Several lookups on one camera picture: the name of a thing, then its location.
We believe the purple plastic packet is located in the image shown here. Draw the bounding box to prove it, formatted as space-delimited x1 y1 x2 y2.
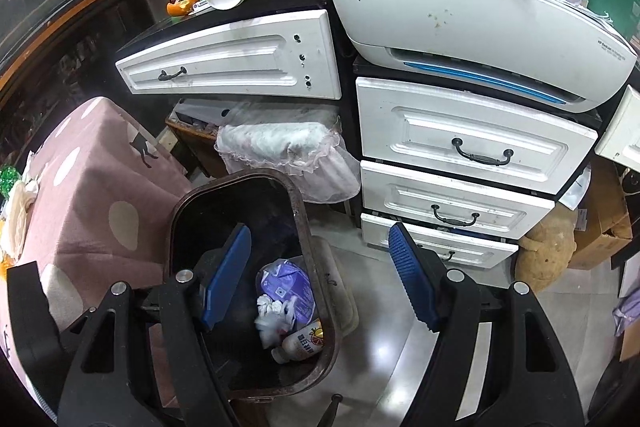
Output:
256 258 316 338

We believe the wooden crate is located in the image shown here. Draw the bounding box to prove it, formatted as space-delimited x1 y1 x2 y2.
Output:
165 99 226 178

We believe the white drawer with black handle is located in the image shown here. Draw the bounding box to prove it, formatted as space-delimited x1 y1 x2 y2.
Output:
361 213 519 269
355 77 598 195
360 160 556 240

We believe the cream plastic wrapper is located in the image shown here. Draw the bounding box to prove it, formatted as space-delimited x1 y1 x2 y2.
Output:
0 179 38 258

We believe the green shiny snack packet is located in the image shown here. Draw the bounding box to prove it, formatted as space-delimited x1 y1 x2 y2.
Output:
0 164 21 198

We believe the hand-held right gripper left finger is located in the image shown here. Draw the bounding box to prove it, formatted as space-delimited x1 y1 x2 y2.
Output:
57 223 252 427

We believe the white printer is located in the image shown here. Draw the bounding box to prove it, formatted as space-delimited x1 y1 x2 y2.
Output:
325 0 638 112

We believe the brown cardboard box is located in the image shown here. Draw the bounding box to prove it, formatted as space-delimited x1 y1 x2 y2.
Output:
567 159 633 270

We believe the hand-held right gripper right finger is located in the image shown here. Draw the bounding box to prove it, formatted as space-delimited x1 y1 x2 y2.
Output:
388 222 586 427

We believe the orange and green plastic toy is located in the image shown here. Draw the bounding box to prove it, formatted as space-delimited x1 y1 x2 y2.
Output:
166 0 203 18

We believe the wide white desk drawer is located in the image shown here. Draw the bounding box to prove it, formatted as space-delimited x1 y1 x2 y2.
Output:
115 9 342 100

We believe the white crumpled plastic wrapper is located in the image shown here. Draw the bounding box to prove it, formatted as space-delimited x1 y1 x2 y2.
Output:
255 294 296 348

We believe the plastic bottle with orange label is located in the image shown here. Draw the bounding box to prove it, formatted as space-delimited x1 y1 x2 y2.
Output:
271 319 325 364

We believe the pink polka dot cushion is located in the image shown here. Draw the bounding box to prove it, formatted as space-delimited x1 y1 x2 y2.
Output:
0 97 193 388

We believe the dark brown trash bin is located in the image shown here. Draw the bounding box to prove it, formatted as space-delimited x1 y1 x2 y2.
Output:
168 168 342 400

